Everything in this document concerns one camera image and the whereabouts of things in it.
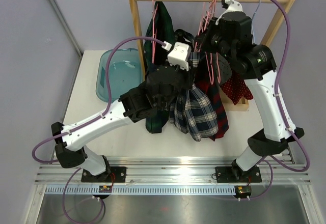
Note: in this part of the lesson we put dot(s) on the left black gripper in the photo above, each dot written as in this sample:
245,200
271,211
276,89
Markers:
188,76

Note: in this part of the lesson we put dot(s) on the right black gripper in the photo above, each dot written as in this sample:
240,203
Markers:
205,45

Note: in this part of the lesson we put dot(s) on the navy white plaid skirt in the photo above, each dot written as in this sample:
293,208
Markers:
192,111

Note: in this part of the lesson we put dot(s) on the pink wire hanger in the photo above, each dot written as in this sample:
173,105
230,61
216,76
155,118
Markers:
208,11

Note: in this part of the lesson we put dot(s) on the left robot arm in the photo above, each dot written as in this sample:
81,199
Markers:
71,140

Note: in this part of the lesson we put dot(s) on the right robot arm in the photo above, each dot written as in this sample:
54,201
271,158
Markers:
231,37

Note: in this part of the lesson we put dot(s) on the grey dotted skirt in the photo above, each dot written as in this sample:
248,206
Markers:
223,70

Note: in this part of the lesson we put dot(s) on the red plaid skirt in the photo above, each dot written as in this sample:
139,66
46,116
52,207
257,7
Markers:
212,92

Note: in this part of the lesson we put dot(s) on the pink hanger pair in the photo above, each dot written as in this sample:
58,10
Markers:
213,68

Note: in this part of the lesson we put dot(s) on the red polka dot skirt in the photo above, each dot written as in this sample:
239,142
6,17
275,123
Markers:
236,89

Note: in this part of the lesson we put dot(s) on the pink hanger of green skirt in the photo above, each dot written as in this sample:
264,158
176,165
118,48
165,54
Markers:
154,11

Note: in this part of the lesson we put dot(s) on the green plaid skirt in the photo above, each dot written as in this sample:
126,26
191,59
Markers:
165,32

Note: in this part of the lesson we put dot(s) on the blue plastic basin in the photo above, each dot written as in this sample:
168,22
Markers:
125,73

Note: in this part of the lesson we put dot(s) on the wooden clothes rack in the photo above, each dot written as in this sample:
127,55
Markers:
275,24

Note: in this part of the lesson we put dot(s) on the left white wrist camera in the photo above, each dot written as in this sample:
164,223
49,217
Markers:
178,54

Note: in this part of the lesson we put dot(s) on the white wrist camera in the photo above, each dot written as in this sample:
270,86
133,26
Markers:
232,6
178,54

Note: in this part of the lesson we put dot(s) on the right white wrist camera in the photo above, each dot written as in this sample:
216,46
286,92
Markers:
232,6

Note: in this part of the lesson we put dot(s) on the blue wire hanger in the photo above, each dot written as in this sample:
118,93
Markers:
254,15

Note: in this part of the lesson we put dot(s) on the aluminium rail base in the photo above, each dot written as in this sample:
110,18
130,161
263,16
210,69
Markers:
183,175

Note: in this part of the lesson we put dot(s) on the left black mount plate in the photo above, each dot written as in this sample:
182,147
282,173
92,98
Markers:
117,175

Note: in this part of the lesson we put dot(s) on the black mount plate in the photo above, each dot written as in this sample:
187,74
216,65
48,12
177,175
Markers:
117,175
228,174

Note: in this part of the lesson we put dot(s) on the right black mount plate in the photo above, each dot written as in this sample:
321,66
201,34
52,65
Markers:
228,174

